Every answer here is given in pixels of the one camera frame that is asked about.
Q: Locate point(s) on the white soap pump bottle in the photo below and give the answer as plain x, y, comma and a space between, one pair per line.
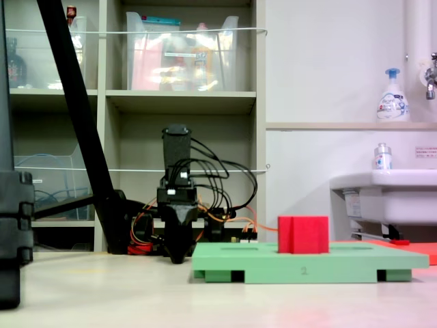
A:
392, 102

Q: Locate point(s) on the dark grey post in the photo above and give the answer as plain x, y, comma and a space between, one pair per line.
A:
5, 102

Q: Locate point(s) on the pink wall label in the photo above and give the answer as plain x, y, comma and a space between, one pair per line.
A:
426, 152

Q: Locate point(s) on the green shape sorter board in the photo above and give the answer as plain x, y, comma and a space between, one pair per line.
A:
307, 266

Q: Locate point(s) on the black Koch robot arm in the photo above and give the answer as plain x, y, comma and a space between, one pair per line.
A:
175, 150

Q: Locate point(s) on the black notched stack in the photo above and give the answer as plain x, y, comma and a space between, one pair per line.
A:
13, 222

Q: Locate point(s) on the bottle with brown cap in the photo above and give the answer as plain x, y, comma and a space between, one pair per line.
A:
71, 13

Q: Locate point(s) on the large clear storage bin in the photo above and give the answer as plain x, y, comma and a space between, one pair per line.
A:
177, 68

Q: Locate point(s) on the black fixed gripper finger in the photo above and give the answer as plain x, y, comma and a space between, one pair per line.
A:
179, 232

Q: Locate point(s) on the green controller circuit board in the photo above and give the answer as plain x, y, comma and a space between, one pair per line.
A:
247, 239

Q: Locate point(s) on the red cross columnar block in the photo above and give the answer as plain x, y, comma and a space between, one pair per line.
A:
304, 235

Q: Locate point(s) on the yellow label bottle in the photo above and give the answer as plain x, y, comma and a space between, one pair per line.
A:
202, 65

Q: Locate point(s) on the white sink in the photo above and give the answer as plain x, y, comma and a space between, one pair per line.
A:
403, 201

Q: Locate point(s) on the black tripod brace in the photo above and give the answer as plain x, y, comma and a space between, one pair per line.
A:
61, 207

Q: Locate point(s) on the pink pouch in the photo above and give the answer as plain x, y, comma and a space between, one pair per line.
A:
147, 68

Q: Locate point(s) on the small bottle silver cap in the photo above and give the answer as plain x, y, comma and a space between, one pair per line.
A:
382, 160

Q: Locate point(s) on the dark glass bottle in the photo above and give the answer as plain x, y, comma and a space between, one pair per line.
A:
16, 68

